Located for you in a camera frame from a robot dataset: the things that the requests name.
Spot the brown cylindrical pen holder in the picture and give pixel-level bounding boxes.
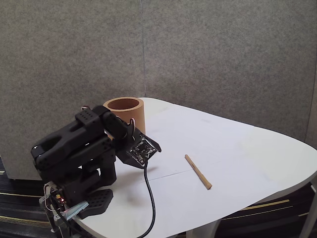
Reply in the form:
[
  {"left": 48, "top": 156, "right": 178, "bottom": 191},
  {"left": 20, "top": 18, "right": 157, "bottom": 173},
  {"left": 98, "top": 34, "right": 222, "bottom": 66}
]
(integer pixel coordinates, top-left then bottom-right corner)
[{"left": 103, "top": 97, "right": 146, "bottom": 136}]

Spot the tan wooden pen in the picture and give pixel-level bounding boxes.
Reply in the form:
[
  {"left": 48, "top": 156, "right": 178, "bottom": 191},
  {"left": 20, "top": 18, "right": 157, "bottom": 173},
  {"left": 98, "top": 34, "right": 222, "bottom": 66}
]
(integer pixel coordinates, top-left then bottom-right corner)
[{"left": 184, "top": 154, "right": 213, "bottom": 191}]

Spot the silver metal table clamp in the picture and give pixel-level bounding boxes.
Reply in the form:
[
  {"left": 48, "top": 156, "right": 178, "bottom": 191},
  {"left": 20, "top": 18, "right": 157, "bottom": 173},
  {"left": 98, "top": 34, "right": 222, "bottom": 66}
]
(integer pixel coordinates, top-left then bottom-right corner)
[{"left": 51, "top": 201, "right": 89, "bottom": 238}]

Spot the controller board with red LED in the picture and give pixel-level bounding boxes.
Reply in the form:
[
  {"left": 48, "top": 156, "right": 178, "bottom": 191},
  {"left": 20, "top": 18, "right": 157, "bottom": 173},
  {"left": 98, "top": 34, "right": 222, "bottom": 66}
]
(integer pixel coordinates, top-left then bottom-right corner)
[{"left": 49, "top": 187, "right": 68, "bottom": 207}]

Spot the white table leg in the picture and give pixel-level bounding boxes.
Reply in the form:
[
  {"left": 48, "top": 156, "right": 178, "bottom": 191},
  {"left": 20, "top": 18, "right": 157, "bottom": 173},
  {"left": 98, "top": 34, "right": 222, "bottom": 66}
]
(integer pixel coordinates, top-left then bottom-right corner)
[
  {"left": 185, "top": 218, "right": 221, "bottom": 238},
  {"left": 299, "top": 173, "right": 317, "bottom": 238}
]

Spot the grey felt partition panel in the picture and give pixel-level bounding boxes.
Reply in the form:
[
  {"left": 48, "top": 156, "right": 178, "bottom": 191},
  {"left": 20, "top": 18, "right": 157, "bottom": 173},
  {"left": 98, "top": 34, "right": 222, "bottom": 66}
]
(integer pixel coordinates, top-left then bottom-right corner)
[
  {"left": 0, "top": 0, "right": 147, "bottom": 181},
  {"left": 141, "top": 0, "right": 317, "bottom": 144}
]

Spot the bare camera circuit board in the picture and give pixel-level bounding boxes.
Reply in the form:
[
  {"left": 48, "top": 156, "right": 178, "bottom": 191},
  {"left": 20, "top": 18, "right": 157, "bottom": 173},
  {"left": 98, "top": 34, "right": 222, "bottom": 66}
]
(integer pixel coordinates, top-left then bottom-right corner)
[{"left": 129, "top": 138, "right": 159, "bottom": 166}]

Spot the black camera cable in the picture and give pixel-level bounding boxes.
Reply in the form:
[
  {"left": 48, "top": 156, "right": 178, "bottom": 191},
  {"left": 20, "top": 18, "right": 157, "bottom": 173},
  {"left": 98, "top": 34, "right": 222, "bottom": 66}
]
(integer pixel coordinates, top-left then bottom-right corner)
[{"left": 55, "top": 161, "right": 157, "bottom": 238}]

